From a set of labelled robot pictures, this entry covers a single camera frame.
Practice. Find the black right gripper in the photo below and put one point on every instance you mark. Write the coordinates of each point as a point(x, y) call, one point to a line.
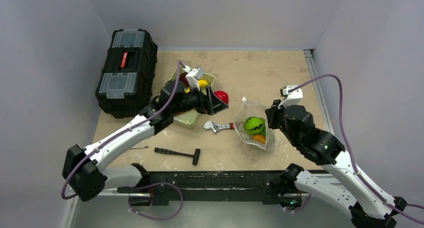
point(273, 114)

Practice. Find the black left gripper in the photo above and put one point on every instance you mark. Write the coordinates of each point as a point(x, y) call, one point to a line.
point(211, 106)

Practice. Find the red tomato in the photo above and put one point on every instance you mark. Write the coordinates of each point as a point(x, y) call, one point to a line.
point(222, 95)

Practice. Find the yellow banana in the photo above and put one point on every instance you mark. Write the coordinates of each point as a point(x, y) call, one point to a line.
point(203, 83)

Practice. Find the pale green perforated basket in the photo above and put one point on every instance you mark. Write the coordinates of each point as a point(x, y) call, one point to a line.
point(189, 119)

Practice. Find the green watermelon toy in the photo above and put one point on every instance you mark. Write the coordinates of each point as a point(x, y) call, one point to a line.
point(254, 125)

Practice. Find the clear zip top bag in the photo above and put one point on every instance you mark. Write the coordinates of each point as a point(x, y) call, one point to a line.
point(251, 109)

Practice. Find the dark red apple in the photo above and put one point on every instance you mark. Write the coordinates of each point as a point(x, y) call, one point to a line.
point(184, 80)

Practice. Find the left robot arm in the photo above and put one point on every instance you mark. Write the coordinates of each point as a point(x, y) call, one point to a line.
point(85, 170)

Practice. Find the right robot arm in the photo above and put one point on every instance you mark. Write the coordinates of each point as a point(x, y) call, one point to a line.
point(364, 202)

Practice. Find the black hammer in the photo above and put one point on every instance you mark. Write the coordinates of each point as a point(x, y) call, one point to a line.
point(195, 157)

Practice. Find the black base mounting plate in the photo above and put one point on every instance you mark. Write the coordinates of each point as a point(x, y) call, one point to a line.
point(267, 187)

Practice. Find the black plastic toolbox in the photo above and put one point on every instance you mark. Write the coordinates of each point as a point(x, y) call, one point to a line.
point(126, 82)

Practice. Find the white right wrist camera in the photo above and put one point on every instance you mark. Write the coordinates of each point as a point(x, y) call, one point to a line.
point(291, 96)

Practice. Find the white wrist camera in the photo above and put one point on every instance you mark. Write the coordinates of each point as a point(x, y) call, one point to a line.
point(193, 76)
point(291, 96)

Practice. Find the red handled adjustable wrench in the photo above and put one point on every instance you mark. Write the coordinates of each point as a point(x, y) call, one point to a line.
point(209, 125)

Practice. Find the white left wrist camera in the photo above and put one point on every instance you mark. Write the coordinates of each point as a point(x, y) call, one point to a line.
point(193, 76)

